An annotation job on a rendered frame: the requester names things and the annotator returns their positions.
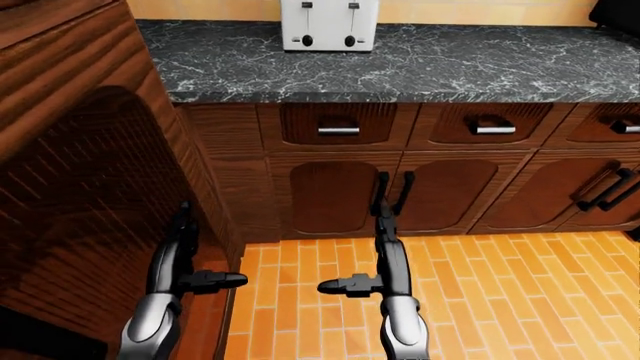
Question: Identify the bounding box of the black three-finger left robot hand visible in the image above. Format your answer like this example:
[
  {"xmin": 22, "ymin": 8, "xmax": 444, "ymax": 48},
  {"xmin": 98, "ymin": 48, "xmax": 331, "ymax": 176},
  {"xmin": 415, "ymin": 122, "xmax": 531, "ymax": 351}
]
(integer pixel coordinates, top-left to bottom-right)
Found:
[{"xmin": 148, "ymin": 201, "xmax": 249, "ymax": 298}]

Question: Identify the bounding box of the black three-finger right robot hand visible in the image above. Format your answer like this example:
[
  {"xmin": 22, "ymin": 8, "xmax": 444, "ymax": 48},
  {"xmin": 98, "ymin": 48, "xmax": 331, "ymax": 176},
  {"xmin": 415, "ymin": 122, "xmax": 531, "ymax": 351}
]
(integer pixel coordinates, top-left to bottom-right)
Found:
[{"xmin": 317, "ymin": 198, "xmax": 414, "ymax": 300}]

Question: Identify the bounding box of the white two-lever toaster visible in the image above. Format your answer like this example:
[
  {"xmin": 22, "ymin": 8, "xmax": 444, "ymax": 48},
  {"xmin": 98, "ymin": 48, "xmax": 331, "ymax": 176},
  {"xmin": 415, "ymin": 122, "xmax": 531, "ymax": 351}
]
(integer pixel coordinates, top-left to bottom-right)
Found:
[{"xmin": 280, "ymin": 0, "xmax": 378, "ymax": 53}]

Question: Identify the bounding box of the dark wooden cabinet door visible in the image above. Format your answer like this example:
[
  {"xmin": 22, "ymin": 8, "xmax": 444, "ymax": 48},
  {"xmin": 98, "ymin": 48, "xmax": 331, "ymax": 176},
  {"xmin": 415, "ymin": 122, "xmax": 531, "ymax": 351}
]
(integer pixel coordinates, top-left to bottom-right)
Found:
[
  {"xmin": 266, "ymin": 150, "xmax": 402, "ymax": 239},
  {"xmin": 553, "ymin": 160, "xmax": 640, "ymax": 233},
  {"xmin": 468, "ymin": 148, "xmax": 626, "ymax": 234},
  {"xmin": 392, "ymin": 150, "xmax": 538, "ymax": 235}
]

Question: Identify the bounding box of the tall dark wooden cabinet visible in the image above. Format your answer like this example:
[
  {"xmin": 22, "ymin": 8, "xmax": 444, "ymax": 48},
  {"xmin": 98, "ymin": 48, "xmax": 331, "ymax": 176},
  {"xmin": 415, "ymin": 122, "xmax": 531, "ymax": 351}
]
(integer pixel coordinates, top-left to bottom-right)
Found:
[{"xmin": 0, "ymin": 0, "xmax": 247, "ymax": 360}]

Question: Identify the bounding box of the dark wooden drawer front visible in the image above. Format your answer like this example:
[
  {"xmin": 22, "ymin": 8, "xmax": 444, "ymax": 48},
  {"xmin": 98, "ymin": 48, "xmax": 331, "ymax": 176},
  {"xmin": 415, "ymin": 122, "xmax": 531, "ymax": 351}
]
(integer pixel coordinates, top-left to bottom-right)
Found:
[
  {"xmin": 406, "ymin": 102, "xmax": 577, "ymax": 150},
  {"xmin": 543, "ymin": 102, "xmax": 640, "ymax": 150},
  {"xmin": 256, "ymin": 102, "xmax": 420, "ymax": 152}
]

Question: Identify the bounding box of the black countertop appliance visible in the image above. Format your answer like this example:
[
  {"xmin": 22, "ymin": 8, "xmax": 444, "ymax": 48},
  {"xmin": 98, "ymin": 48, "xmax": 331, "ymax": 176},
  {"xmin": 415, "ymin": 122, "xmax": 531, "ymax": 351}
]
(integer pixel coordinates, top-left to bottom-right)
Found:
[{"xmin": 588, "ymin": 0, "xmax": 640, "ymax": 36}]

